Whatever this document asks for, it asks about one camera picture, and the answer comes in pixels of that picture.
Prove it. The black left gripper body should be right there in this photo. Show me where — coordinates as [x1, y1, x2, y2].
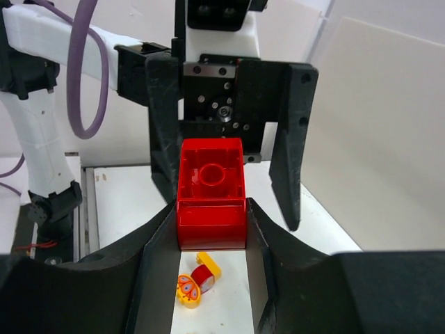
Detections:
[115, 43, 288, 163]

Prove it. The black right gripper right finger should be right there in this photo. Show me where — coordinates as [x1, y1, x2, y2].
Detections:
[245, 199, 444, 333]

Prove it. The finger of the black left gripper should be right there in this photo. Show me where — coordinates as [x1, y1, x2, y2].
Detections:
[269, 63, 318, 231]
[145, 55, 181, 203]

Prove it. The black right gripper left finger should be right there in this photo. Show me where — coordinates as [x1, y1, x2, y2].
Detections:
[1, 204, 181, 333]

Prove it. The yellow butterfly lego brick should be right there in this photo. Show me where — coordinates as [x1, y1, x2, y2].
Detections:
[176, 274, 202, 309]

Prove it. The red round lego brick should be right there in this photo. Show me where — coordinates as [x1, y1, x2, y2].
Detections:
[191, 264, 216, 294]

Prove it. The red small lego brick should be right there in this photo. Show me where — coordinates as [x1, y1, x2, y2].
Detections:
[176, 138, 247, 251]

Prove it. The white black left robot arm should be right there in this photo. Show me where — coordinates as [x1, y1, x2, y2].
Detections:
[1, 1, 318, 245]

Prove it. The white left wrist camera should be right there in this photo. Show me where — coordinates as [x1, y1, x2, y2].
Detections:
[172, 1, 268, 62]

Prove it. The aluminium rail front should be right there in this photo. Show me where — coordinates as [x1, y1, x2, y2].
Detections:
[78, 168, 100, 259]

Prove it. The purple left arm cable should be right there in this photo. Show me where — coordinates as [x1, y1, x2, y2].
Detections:
[0, 0, 111, 196]

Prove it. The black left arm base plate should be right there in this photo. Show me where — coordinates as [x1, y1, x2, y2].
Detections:
[10, 205, 81, 265]

